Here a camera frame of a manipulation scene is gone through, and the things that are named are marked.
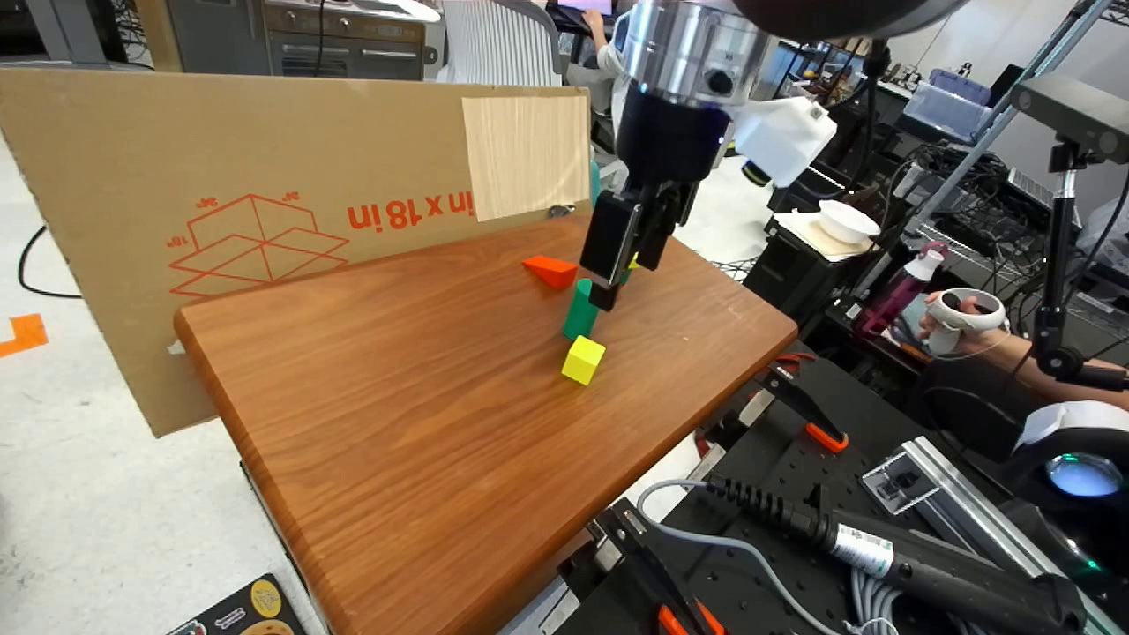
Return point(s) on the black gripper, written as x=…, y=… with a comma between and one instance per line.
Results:
x=673, y=136

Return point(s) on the green cylindrical block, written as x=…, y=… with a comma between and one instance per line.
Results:
x=580, y=318

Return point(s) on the white VR controller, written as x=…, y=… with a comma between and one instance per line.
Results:
x=964, y=307

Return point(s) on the robot base with status light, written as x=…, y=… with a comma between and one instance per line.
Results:
x=1076, y=470

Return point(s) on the operator bare forearm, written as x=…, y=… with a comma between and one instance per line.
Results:
x=1071, y=375

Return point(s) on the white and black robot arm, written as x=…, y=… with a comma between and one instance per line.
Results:
x=681, y=48

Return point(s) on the orange wedge block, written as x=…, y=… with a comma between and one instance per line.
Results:
x=550, y=271

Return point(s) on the yellow cube block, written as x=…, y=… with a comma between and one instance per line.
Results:
x=582, y=361

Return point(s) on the operator hand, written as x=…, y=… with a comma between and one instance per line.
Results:
x=990, y=343

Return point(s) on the light wood panel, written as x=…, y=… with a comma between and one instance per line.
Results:
x=523, y=152

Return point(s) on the person in white hoodie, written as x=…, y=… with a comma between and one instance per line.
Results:
x=606, y=38

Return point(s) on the black clamp small orange tip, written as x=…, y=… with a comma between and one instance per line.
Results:
x=811, y=417

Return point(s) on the magenta bottle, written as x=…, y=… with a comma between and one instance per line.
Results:
x=902, y=295

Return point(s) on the black perforated breadboard table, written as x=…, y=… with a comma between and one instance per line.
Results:
x=797, y=504

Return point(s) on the dark metal cabinet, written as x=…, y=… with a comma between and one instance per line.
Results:
x=339, y=38

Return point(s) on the black corrugated conduit silver connector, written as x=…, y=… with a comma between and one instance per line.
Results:
x=918, y=566

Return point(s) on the cardboard sheet with orange print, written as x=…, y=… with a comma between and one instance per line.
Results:
x=117, y=177

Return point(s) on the black packet with gold circles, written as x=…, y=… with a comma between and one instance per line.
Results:
x=242, y=603

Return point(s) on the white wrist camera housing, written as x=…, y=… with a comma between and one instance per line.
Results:
x=780, y=136

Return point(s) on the grey metal shelf post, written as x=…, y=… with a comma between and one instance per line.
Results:
x=975, y=152

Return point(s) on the aluminium rail with tag plate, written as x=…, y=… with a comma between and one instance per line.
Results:
x=929, y=479

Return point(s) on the black camera tripod stand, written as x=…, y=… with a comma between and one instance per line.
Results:
x=1062, y=235

